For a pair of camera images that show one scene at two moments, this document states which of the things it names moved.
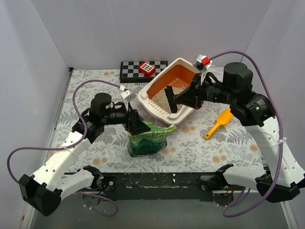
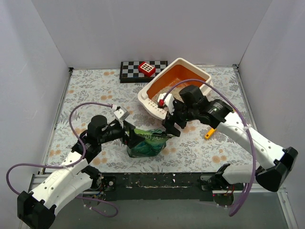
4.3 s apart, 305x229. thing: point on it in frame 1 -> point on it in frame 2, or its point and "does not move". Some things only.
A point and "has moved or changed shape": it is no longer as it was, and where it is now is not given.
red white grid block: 146,68 does not move
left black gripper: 133,120 -> 127,133
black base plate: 161,186 does not move
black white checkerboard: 129,72 does not move
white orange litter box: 179,74 does not move
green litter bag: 147,142 has moved or changed shape
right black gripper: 196,90 -> 176,117
